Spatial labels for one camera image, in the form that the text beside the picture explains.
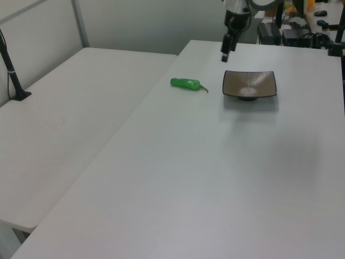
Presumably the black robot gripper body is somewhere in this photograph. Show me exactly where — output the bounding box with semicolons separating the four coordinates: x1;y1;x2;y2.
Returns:
224;10;250;36

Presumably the green chili pepper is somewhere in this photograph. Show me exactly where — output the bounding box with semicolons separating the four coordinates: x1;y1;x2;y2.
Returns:
170;77;210;94

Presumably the square brown ceramic plate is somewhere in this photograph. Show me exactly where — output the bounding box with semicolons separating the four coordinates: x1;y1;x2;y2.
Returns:
222;70;278;102

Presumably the black rectangular power box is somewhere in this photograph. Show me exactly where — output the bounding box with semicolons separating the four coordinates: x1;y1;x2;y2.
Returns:
257;22;282;45

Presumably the white crumpled paper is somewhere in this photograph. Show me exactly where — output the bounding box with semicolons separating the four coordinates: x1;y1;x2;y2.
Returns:
287;16;307;28

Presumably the black electronics box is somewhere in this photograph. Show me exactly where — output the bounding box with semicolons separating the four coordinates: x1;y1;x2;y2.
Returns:
282;28;315;48

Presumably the black clamp camera stand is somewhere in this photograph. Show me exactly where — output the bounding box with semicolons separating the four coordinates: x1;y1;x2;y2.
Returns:
327;21;345;57

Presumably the grey metal partition post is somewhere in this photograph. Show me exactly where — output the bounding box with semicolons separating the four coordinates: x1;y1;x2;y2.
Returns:
71;0;90;50

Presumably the black camera stand pole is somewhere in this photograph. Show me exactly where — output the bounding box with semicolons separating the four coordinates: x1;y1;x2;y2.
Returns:
0;28;32;102

